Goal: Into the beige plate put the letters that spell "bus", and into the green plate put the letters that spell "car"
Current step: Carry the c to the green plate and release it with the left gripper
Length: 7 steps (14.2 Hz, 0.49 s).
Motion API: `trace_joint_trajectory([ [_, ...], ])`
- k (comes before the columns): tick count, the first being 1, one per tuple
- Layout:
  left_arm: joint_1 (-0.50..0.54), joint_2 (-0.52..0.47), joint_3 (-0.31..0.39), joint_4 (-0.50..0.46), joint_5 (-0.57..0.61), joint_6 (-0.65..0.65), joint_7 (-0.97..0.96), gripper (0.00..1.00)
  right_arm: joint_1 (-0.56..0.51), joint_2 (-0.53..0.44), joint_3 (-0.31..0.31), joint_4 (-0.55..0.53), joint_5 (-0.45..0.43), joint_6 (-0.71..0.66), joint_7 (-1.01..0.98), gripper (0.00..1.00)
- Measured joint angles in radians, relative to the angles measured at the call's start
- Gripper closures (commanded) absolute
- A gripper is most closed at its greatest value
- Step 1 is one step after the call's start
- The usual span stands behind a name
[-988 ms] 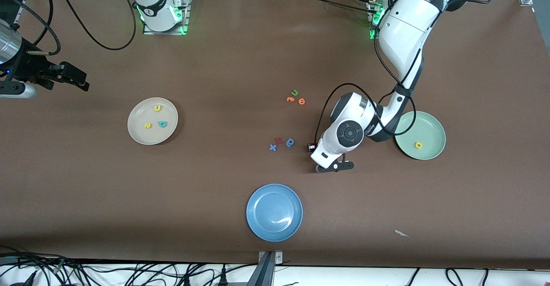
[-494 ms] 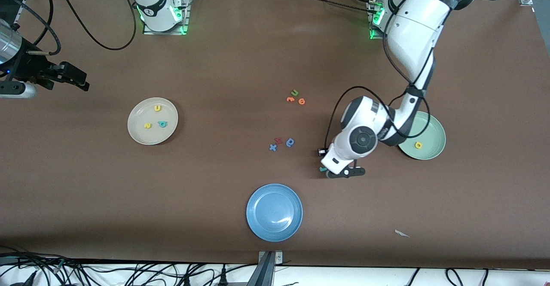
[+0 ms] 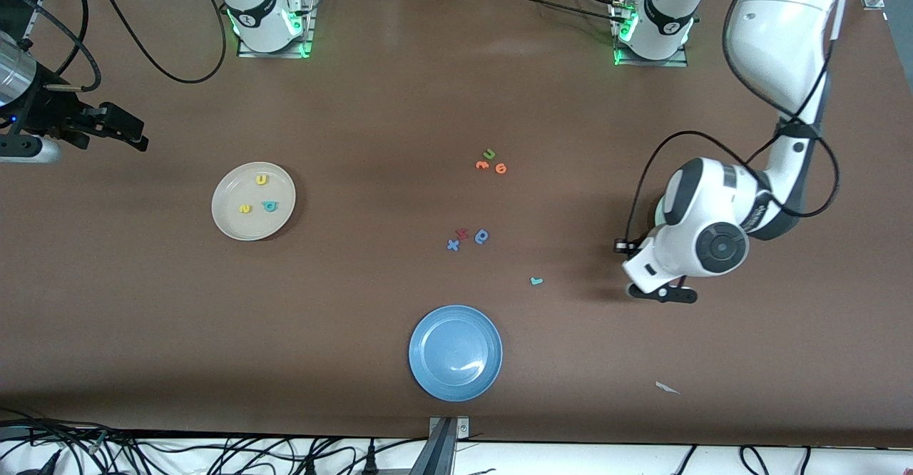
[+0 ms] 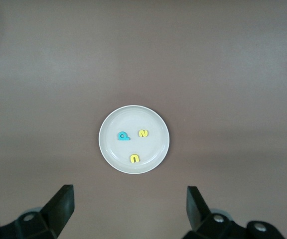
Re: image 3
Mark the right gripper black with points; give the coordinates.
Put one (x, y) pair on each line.
(50, 113)

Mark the teal foam letter p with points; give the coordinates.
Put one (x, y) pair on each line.
(273, 207)

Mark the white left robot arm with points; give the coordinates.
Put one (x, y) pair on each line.
(784, 33)

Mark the blue foam letter a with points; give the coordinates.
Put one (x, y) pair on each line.
(482, 242)

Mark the white paper scrap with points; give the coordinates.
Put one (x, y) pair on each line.
(667, 387)

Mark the beige plate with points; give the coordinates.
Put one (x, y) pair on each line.
(235, 225)

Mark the brown table cover sheet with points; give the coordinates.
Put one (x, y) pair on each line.
(143, 304)

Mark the blue plate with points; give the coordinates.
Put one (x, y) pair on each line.
(455, 353)

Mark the black power plug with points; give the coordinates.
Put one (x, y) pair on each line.
(310, 465)
(369, 461)

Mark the aluminium table side rail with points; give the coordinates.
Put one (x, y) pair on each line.
(32, 26)

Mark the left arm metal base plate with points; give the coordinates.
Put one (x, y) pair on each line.
(670, 63)

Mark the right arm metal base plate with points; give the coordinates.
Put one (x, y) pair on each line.
(311, 26)

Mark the aluminium table edge bracket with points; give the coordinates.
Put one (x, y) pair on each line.
(444, 453)

